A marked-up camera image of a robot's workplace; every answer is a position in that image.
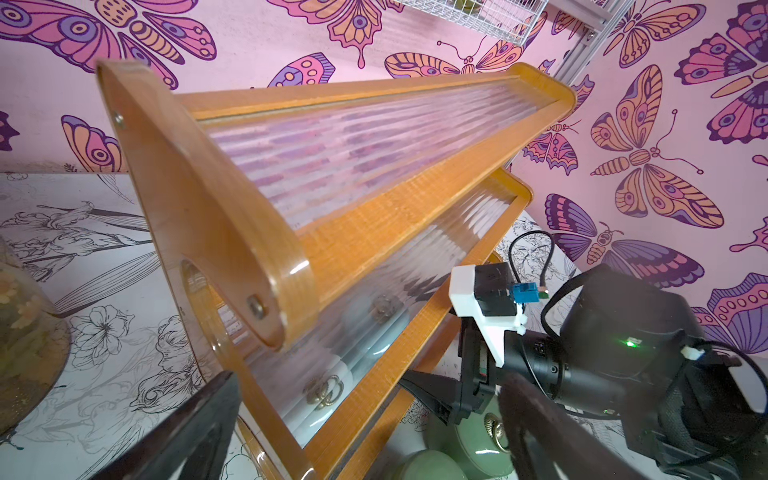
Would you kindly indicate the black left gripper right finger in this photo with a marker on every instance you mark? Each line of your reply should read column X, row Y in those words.
column 545, row 443

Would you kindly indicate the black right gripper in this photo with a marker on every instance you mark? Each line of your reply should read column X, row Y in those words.
column 451, row 400

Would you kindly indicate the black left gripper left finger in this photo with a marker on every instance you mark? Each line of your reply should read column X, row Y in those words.
column 191, row 443

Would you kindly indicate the small green tea canister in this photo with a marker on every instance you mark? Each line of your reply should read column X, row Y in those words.
column 478, row 444

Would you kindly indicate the blue canister bottom shelf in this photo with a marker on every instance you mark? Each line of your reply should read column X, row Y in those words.
column 385, row 319

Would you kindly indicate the white canister bottom shelf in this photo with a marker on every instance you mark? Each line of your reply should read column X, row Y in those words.
column 320, row 395

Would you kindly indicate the wooden three-tier shelf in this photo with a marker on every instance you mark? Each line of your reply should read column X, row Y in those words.
column 278, row 213

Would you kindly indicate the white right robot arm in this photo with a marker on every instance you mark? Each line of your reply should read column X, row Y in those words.
column 626, row 352

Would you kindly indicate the clear vase with plants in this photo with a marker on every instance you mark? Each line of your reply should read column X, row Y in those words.
column 35, row 344

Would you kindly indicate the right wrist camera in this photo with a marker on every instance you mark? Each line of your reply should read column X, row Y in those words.
column 490, row 296

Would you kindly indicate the white wire basket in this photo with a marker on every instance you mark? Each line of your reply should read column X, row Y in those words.
column 513, row 21

